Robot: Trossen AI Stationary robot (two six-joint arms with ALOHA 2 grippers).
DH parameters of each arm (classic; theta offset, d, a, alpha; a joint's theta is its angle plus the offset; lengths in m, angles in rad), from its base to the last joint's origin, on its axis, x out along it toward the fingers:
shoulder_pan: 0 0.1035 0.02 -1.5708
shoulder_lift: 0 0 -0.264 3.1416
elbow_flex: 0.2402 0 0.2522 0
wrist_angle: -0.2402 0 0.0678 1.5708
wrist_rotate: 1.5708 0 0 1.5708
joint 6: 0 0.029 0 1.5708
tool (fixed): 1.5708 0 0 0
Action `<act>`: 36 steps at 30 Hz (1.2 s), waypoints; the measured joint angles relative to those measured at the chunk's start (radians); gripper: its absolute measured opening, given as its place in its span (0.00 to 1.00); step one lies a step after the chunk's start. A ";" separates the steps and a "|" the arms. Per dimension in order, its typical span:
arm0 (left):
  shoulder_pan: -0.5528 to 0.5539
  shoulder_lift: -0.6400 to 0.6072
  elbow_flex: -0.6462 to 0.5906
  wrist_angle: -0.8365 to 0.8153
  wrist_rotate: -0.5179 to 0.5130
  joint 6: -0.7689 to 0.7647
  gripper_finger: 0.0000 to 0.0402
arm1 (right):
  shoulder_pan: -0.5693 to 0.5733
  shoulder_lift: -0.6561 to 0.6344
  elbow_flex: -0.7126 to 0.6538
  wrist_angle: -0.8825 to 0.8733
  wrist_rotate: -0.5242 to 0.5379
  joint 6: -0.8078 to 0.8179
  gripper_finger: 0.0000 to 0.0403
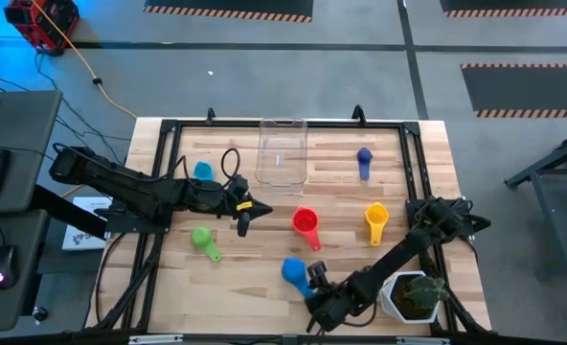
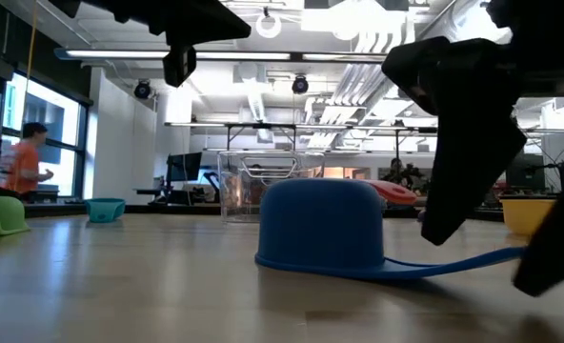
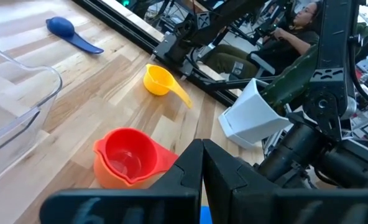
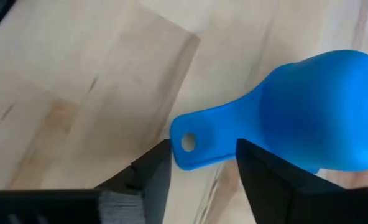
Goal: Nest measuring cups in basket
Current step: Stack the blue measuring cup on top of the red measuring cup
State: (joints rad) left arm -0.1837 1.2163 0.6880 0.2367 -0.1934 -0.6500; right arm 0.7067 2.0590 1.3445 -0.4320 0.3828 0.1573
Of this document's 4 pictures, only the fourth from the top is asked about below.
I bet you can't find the blue measuring cup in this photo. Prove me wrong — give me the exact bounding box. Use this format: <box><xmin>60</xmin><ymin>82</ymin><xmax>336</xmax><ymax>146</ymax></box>
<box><xmin>170</xmin><ymin>49</ymin><xmax>368</xmax><ymax>172</ymax></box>

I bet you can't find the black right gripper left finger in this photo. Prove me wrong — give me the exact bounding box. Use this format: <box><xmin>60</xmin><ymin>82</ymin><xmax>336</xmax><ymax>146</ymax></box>
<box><xmin>96</xmin><ymin>139</ymin><xmax>173</xmax><ymax>224</ymax></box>

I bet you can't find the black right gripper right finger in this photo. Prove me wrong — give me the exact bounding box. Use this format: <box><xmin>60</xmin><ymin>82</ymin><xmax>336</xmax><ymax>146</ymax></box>
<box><xmin>235</xmin><ymin>138</ymin><xmax>368</xmax><ymax>224</ymax></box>

